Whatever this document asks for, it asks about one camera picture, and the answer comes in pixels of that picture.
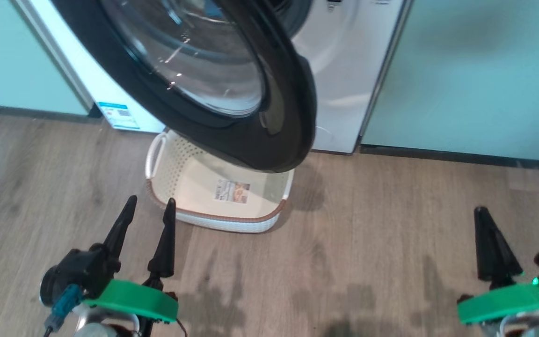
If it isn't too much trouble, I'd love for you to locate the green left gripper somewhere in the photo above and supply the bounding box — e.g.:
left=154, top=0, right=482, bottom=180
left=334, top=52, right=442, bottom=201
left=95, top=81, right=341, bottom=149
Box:
left=84, top=195, right=179, bottom=324

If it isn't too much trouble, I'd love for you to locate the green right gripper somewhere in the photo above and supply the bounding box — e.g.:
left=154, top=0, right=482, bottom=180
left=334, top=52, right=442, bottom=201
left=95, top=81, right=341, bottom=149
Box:
left=456, top=206, right=539, bottom=326

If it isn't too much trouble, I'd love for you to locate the black round washing machine door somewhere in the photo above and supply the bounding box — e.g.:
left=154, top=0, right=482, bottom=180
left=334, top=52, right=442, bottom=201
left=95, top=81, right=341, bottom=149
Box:
left=51, top=0, right=318, bottom=174

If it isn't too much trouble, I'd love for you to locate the cream perforated laundry basket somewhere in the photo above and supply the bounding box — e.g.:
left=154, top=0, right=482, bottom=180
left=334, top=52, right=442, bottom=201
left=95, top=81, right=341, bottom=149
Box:
left=145, top=130, right=295, bottom=234

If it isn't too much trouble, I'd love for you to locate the printed basket sticker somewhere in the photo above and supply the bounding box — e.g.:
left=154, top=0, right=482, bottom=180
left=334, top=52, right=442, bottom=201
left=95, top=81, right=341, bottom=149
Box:
left=212, top=180, right=251, bottom=205

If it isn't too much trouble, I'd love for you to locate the white front-load washing machine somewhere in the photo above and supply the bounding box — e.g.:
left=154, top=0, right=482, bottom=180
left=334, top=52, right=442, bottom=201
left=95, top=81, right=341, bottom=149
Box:
left=13, top=0, right=414, bottom=155

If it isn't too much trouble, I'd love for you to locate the blue white energy label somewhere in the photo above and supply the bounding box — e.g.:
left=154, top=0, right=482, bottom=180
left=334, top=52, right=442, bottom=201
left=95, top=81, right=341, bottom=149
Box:
left=97, top=101, right=140, bottom=131

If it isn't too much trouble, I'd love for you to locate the pale teal cabinet with baseboard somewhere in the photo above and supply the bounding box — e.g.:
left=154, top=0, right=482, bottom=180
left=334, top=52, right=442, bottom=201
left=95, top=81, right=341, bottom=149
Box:
left=0, top=0, right=104, bottom=125
left=360, top=0, right=539, bottom=172

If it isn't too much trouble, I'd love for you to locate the thin black red wire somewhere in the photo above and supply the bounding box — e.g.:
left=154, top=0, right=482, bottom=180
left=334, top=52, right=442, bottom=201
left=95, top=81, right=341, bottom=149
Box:
left=138, top=293, right=189, bottom=337

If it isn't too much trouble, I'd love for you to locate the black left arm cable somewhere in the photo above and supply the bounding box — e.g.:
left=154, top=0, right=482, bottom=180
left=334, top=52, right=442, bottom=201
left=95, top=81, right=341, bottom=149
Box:
left=42, top=283, right=84, bottom=337

